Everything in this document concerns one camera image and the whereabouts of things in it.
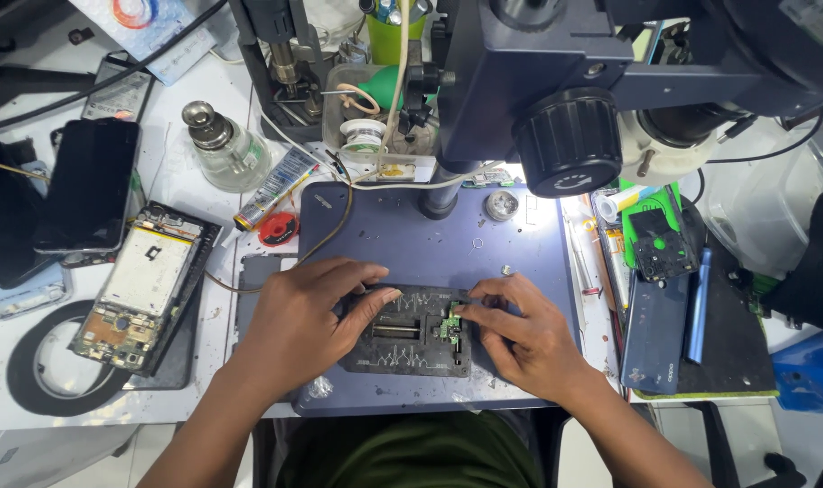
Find person's right hand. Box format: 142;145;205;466
453;274;597;408

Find person's left hand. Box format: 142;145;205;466
244;257;403;402

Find small green circuit board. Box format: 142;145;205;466
439;301;464;345

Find black circuit board holder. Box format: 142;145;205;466
339;284;474;378

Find red solder wick spool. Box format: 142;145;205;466
257;211;300;248

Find metal tweezers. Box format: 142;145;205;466
563;209;601;297

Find blue phone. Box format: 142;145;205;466
619;270;692;397

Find dark grey phone back cover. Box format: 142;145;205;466
122;271;204;392

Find grey glue tube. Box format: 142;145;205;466
233;147;322;233

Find round metal tin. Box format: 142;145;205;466
484;189;521;222

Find blue microscope base mat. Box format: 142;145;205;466
291;179;580;417

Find opened phone with exposed board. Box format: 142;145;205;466
69;201;223;378

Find blue pen tool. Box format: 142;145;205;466
683;247;714;366

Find white tube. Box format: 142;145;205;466
596;183;651;225

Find green plastic card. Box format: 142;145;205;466
617;178;685;270

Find green board with connectors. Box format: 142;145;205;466
461;169;515;190

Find person's green shirt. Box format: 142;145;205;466
275;409;544;488

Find glass bottle with metal pump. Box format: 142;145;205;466
181;100;274;194

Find black work mat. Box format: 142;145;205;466
630;195;780;399

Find clear plastic tray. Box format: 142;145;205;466
321;64;441;165

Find black chair base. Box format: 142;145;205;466
681;400;808;488

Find green rubber blower bulb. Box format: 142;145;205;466
356;65;412;111

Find black phone with glossy screen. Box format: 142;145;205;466
34;118;142;256

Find black hot air tool stand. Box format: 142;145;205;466
228;0;332;145

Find dark blue microscope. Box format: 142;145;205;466
418;0;823;221

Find blue plastic box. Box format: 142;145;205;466
770;330;823;417

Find clear phone case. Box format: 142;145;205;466
0;261;72;321

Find black tape roll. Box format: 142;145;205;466
5;300;133;417

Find grey phone battery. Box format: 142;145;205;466
81;53;156;124

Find green cup with tools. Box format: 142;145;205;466
359;0;434;66

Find black phone with dark screen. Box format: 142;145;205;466
0;138;55;290

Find white box with swirl print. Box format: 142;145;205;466
68;0;217;87

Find grey phone frame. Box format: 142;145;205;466
234;253;299;357

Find brown wire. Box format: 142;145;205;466
204;150;355;295

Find black phone camera frame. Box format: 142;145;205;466
629;208;700;283

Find white solder wire spool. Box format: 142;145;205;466
339;118;388;154

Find beige cable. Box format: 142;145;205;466
259;0;507;192

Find black cable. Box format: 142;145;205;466
0;0;230;136

